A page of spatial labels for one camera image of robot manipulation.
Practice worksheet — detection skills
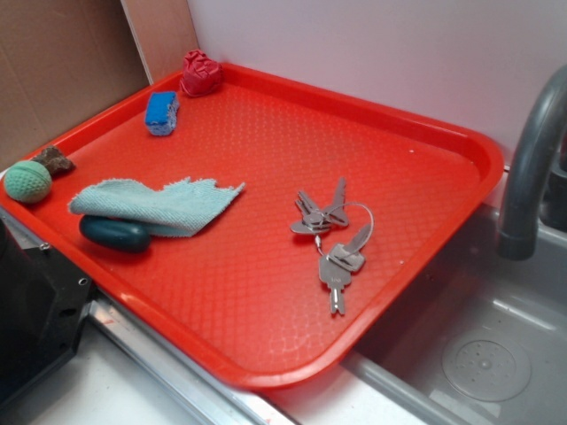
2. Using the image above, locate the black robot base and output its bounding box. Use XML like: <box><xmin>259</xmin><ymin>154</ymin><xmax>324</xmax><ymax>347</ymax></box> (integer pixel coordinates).
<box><xmin>1</xmin><ymin>224</ymin><xmax>94</xmax><ymax>408</ymax></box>

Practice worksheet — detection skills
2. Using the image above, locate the green dimpled ball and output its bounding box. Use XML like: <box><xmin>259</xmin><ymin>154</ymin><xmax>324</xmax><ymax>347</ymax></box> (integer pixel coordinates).
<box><xmin>4</xmin><ymin>160</ymin><xmax>52</xmax><ymax>204</ymax></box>

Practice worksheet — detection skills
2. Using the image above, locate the red plastic tray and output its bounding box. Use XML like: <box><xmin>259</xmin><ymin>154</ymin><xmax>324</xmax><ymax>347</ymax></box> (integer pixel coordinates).
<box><xmin>1</xmin><ymin>65</ymin><xmax>503</xmax><ymax>390</ymax></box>

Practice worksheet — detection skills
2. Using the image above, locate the silver key bunch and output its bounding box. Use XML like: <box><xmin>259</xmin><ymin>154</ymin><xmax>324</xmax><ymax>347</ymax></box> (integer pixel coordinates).
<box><xmin>290</xmin><ymin>177</ymin><xmax>376</xmax><ymax>316</ymax></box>

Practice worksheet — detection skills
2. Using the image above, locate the light teal cloth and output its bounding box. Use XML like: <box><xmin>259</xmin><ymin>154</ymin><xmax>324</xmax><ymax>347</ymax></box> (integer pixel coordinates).
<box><xmin>68</xmin><ymin>178</ymin><xmax>245</xmax><ymax>237</ymax></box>

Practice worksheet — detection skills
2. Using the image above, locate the blue sponge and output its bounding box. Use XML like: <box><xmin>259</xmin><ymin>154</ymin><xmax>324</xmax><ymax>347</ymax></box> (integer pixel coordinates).
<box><xmin>144</xmin><ymin>91</ymin><xmax>180</xmax><ymax>136</ymax></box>

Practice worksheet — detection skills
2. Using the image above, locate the crumpled red cloth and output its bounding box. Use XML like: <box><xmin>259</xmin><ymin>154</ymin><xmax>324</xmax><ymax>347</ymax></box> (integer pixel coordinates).
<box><xmin>180</xmin><ymin>50</ymin><xmax>224</xmax><ymax>97</ymax></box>

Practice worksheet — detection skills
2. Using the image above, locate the dark teal oval object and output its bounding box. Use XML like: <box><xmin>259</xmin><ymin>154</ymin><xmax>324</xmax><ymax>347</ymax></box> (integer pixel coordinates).
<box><xmin>79</xmin><ymin>215</ymin><xmax>151</xmax><ymax>253</ymax></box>

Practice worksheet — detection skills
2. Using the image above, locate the grey plastic sink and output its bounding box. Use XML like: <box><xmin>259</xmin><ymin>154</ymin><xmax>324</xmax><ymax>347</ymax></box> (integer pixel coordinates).
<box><xmin>344</xmin><ymin>206</ymin><xmax>566</xmax><ymax>424</ymax></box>

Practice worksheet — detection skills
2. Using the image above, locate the brown rock piece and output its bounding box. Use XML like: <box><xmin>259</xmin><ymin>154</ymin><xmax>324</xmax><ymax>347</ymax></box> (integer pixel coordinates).
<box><xmin>32</xmin><ymin>145</ymin><xmax>76</xmax><ymax>177</ymax></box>

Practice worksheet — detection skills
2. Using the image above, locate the brown cardboard panel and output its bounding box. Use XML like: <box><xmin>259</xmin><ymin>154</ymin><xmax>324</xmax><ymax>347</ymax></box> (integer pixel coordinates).
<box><xmin>1</xmin><ymin>1</ymin><xmax>148</xmax><ymax>168</ymax></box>

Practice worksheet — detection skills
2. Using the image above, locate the grey faucet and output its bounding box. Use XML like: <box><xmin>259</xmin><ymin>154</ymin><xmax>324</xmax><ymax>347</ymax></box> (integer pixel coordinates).
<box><xmin>496</xmin><ymin>66</ymin><xmax>566</xmax><ymax>260</ymax></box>

